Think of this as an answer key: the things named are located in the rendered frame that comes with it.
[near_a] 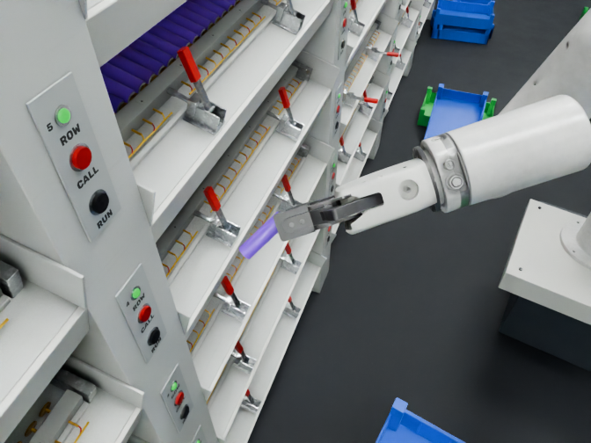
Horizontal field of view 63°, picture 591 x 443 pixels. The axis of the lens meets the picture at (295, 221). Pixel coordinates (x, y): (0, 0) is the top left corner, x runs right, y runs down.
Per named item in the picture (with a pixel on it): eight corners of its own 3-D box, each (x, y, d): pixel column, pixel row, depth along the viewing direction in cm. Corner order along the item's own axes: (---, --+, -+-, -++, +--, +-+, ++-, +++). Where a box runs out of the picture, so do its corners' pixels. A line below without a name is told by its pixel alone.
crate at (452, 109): (470, 163, 194) (475, 151, 186) (420, 152, 198) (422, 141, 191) (484, 104, 205) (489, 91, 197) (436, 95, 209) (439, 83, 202)
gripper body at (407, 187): (457, 213, 48) (350, 246, 50) (435, 204, 58) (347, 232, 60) (435, 141, 48) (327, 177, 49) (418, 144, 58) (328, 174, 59)
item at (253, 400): (316, 274, 144) (331, 250, 133) (227, 484, 104) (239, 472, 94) (255, 243, 144) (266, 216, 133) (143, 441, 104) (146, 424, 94)
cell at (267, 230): (251, 262, 55) (291, 223, 55) (240, 253, 55) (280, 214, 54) (248, 253, 57) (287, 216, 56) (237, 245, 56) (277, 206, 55)
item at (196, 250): (324, 105, 102) (348, 49, 91) (181, 349, 62) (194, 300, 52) (238, 62, 102) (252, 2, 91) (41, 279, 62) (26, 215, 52)
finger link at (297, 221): (339, 227, 50) (279, 246, 51) (339, 223, 54) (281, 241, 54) (330, 198, 50) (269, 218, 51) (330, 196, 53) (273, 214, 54)
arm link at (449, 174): (477, 210, 49) (448, 219, 49) (456, 202, 57) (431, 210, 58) (454, 130, 48) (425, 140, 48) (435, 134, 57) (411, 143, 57)
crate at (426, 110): (491, 113, 218) (496, 98, 212) (487, 139, 205) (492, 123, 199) (425, 101, 225) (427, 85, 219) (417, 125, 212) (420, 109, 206)
